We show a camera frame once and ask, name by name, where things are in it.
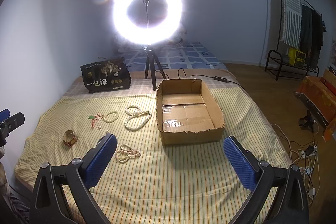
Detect thin pearl strand necklace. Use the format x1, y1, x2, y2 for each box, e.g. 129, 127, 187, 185
115, 144, 142, 164

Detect red strap wristwatch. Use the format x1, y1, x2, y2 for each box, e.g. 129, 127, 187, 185
63, 130, 78, 147

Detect green pendant red cord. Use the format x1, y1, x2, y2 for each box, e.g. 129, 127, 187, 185
88, 112, 105, 128

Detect cream bead bracelet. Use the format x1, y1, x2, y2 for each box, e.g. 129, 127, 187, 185
102, 111, 119, 124

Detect thick twisted pearl necklace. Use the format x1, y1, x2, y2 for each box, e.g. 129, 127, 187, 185
123, 105, 153, 131

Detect yellow striped bed sheet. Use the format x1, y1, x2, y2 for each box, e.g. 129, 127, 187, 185
13, 87, 291, 224

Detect black object on floor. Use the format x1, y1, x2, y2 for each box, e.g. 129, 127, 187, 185
298, 110, 315, 133

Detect open cardboard box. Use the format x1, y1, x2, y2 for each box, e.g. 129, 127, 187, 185
156, 79, 225, 146

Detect pink plaid bed sheet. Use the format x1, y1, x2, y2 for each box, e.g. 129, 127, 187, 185
64, 69, 238, 98

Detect black printed snack bag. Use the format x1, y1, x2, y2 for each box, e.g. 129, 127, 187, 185
80, 57, 131, 93

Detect orange cloth covered table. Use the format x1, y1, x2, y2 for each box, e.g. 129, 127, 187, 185
295, 69, 335, 141

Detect black clothes rack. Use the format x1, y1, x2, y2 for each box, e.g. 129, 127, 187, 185
264, 0, 326, 80

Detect yellow black box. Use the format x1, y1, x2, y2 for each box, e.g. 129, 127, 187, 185
288, 47, 306, 68

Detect black tripod stand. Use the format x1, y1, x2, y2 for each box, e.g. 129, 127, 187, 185
144, 47, 169, 91

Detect dark hanging clothes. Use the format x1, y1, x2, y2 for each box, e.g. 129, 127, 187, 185
299, 5, 326, 69

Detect white striped hanging cloth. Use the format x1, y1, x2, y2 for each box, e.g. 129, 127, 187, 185
281, 0, 302, 48

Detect white power strip cables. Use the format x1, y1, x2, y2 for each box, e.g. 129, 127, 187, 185
270, 122, 322, 208

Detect black power cable with switch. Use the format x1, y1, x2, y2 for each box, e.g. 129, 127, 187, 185
176, 68, 246, 89

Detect bright ring light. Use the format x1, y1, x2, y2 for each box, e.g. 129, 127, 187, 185
112, 0, 183, 46

